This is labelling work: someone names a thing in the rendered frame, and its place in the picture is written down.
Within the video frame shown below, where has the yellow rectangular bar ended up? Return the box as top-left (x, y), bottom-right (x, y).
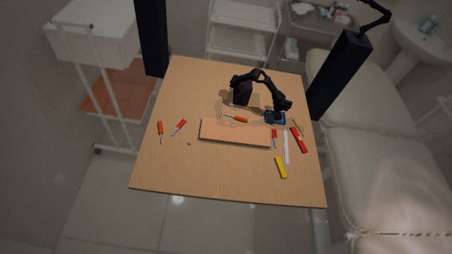
top-left (274, 156), bottom-right (287, 179)

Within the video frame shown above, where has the white flat bar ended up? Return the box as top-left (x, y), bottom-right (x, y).
top-left (283, 129), bottom-right (290, 165)

